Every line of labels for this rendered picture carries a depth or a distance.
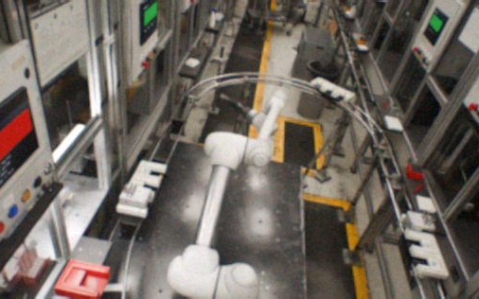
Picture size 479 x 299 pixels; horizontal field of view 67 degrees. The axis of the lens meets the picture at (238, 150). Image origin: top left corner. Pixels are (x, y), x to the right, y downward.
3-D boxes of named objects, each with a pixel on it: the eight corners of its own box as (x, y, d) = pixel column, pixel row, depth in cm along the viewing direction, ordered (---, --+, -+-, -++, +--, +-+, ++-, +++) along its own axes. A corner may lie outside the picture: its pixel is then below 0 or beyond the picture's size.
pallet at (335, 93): (308, 91, 324) (310, 80, 318) (315, 86, 333) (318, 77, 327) (344, 109, 309) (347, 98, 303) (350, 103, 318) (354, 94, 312)
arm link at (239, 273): (252, 322, 156) (262, 295, 143) (211, 312, 157) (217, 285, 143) (256, 289, 169) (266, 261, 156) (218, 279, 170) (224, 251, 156)
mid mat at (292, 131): (327, 180, 356) (328, 179, 355) (272, 168, 355) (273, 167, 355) (321, 124, 435) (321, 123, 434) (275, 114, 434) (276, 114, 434)
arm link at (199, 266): (212, 306, 147) (160, 293, 148) (213, 301, 163) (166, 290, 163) (251, 132, 170) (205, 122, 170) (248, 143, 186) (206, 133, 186)
